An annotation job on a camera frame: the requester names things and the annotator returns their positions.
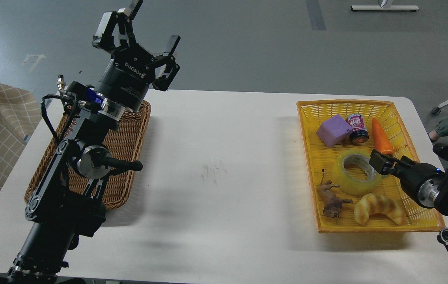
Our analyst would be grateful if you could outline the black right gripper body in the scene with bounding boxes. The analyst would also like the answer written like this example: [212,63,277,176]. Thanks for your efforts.
[396,156,445,209]

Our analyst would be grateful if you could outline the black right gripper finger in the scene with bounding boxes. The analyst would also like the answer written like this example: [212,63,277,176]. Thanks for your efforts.
[368,149,399,176]

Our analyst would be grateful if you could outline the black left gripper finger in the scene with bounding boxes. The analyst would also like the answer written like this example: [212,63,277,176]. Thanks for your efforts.
[152,35,181,91]
[91,0,143,55]

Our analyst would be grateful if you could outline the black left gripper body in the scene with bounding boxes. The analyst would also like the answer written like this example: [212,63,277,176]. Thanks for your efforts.
[97,43,153,112]

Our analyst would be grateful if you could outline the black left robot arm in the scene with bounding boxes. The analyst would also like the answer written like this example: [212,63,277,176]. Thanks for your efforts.
[0,0,181,284]

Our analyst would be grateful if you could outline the orange toy carrot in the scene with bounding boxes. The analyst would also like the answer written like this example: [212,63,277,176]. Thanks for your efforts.
[372,118,395,156]

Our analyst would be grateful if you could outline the small pink can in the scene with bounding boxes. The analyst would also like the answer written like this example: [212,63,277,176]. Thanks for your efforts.
[345,113,370,144]

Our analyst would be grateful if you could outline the toy croissant bread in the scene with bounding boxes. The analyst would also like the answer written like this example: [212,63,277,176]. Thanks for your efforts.
[354,193,406,225]

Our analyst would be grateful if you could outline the yellow plastic basket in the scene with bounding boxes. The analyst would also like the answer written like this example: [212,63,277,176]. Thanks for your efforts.
[297,99,445,233]

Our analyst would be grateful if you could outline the purple foam block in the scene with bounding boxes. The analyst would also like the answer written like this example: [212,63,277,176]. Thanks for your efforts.
[316,114,352,148]

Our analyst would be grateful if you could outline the brown toy animal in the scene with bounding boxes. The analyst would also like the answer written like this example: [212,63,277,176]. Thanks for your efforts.
[317,169,354,218]

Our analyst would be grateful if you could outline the brown wicker basket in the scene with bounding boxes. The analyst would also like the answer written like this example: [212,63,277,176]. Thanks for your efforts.
[24,100,151,210]

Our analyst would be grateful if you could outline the white stand base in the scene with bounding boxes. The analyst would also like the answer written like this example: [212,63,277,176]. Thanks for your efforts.
[350,0,419,12]

